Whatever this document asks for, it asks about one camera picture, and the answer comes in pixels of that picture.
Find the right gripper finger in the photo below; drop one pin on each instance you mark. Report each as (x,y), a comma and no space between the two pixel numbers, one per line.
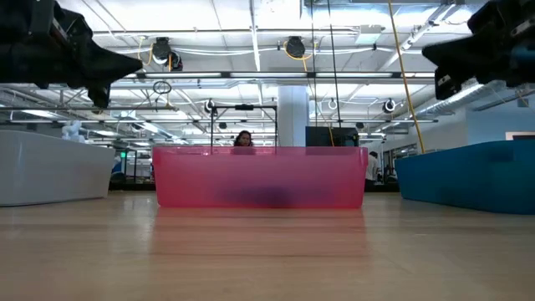
(453,56)

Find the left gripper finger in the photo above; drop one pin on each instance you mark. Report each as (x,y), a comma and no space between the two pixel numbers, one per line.
(113,62)

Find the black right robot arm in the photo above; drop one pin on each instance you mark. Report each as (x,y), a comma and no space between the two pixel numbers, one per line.
(530,12)

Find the grey plastic bin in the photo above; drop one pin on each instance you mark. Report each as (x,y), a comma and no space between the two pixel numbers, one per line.
(50,167)

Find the teal plastic bin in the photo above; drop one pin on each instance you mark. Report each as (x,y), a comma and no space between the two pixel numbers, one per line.
(460,180)

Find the person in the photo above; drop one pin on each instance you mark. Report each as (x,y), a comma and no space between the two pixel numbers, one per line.
(372,167)
(243,139)

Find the long ceiling light bar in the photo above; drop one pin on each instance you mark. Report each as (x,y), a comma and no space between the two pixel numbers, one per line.
(251,75)

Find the pink translucent plastic bin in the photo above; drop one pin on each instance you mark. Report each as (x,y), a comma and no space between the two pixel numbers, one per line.
(200,175)

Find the black monitor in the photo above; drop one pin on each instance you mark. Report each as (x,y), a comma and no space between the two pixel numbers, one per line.
(322,137)

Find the white pillar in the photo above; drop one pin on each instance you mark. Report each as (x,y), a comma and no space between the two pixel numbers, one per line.
(292,117)

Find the silver ventilation duct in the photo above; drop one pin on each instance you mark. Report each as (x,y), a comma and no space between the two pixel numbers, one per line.
(464,94)

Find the white framed wall panel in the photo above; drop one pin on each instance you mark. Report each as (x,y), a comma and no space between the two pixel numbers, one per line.
(520,134)

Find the black gantry frame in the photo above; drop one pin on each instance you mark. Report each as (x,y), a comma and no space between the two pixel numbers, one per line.
(244,107)

